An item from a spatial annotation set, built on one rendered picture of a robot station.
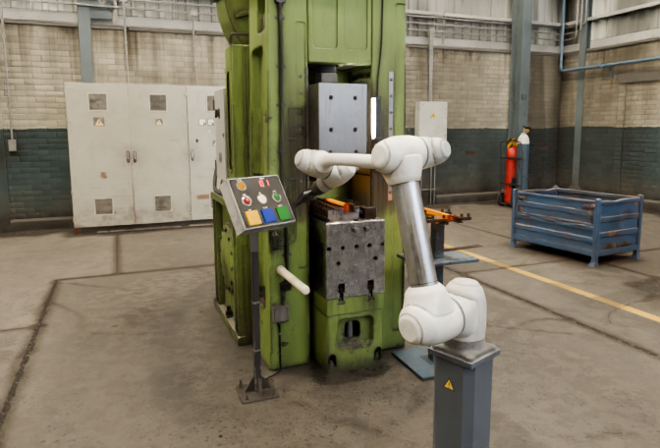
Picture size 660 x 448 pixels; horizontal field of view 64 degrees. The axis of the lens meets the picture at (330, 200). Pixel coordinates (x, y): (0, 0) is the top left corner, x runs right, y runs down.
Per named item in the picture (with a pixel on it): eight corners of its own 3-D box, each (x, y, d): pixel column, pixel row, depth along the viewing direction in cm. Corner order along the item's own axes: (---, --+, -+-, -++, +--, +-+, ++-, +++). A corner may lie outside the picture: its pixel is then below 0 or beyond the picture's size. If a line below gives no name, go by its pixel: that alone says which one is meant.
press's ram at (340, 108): (379, 153, 314) (380, 84, 308) (318, 154, 299) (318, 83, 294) (350, 150, 352) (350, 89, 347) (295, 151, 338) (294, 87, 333)
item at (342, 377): (405, 377, 310) (405, 375, 310) (312, 396, 289) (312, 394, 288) (374, 352, 346) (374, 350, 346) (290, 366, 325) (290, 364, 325)
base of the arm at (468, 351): (503, 346, 207) (503, 332, 206) (470, 363, 192) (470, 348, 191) (463, 333, 220) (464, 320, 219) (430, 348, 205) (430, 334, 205)
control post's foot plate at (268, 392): (281, 397, 288) (281, 381, 287) (242, 405, 280) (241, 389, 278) (270, 380, 308) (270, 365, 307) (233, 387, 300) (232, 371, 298)
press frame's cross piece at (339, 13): (371, 65, 320) (371, -17, 314) (307, 62, 305) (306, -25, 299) (342, 73, 360) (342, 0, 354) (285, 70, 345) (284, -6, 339)
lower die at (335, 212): (358, 219, 314) (358, 204, 312) (327, 221, 306) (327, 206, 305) (332, 209, 352) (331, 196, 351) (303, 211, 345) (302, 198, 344)
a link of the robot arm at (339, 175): (338, 174, 259) (316, 165, 251) (358, 158, 249) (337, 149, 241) (339, 193, 253) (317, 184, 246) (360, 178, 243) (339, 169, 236)
